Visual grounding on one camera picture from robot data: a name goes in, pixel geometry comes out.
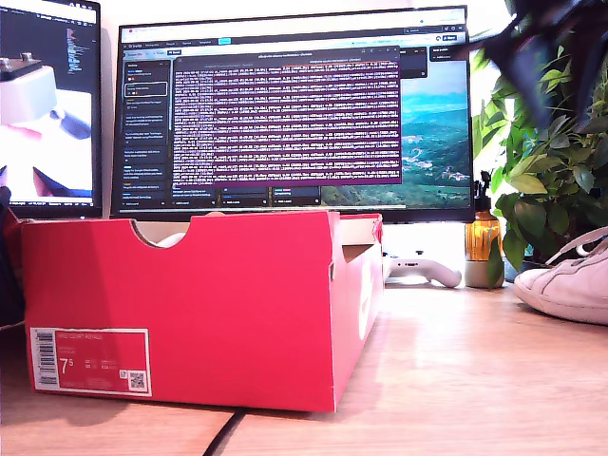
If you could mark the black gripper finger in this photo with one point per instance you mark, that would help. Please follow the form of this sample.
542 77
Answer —
584 81
525 71

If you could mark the white leather sneaker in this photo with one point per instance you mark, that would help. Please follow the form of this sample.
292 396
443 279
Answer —
172 241
570 290

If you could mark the red cardboard shoebox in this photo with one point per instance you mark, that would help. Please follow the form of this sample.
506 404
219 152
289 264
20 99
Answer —
214 309

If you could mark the red shoebox lid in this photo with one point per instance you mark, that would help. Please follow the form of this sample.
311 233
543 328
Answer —
13 237

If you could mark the green leafy houseplant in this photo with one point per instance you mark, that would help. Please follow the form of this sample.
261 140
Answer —
551 180

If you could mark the amber pump bottle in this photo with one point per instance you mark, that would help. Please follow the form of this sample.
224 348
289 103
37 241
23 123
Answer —
483 237

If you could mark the white game controller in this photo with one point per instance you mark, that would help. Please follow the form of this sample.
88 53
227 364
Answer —
427 271

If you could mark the large black computer monitor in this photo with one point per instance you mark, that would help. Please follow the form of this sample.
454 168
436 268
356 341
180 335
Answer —
285 119

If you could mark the small black computer monitor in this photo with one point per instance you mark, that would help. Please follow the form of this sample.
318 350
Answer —
52 47

